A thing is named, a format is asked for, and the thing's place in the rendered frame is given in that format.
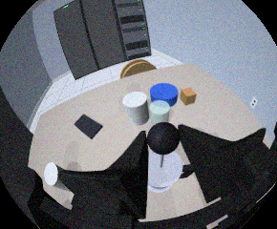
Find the blue short cylinder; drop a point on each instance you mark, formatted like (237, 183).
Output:
(164, 91)

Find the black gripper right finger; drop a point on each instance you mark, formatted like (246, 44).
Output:
(214, 159)

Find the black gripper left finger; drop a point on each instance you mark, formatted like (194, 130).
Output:
(125, 179)

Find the white cylinder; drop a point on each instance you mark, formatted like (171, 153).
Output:
(50, 174)
(135, 104)

